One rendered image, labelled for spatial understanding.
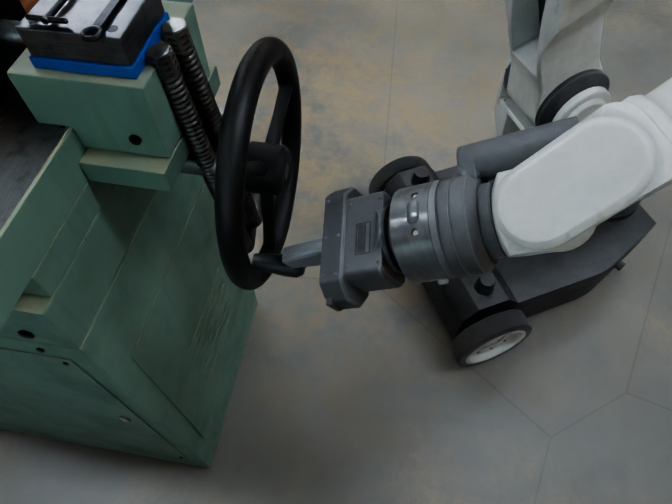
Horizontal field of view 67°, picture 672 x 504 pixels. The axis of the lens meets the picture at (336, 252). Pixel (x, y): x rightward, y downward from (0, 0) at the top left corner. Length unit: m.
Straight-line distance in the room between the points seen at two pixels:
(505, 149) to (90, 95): 0.37
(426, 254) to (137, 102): 0.30
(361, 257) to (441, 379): 0.93
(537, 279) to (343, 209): 0.92
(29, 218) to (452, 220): 0.38
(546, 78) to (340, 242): 0.61
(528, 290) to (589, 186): 0.96
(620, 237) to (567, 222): 1.14
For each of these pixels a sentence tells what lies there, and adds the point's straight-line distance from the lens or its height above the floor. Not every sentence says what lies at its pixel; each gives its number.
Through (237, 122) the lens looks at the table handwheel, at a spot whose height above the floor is 0.94.
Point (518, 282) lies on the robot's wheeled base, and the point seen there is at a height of 0.17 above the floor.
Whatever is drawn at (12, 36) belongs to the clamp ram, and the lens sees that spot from 0.63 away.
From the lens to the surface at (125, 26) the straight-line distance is 0.51.
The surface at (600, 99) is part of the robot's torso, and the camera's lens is 1.04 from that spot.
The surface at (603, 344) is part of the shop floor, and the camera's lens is 1.54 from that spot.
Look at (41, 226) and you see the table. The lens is 0.56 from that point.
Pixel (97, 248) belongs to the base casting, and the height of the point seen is 0.77.
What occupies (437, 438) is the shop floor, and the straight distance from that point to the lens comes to 1.31.
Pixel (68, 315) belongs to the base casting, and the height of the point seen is 0.76.
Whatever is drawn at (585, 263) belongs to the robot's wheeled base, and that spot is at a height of 0.17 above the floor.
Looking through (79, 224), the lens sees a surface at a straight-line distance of 0.61.
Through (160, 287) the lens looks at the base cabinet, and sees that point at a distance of 0.81.
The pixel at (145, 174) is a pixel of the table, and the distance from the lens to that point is 0.56.
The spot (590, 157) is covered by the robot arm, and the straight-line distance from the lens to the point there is 0.38.
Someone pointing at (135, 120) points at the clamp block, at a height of 0.92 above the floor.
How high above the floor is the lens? 1.25
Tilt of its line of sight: 57 degrees down
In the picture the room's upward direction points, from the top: straight up
